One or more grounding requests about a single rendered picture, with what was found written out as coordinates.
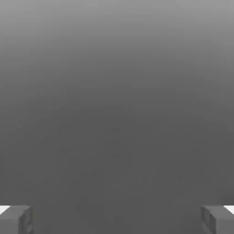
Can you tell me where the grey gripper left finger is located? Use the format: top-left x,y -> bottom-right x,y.
0,205 -> 35,234

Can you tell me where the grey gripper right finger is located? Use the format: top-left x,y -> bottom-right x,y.
200,205 -> 234,234

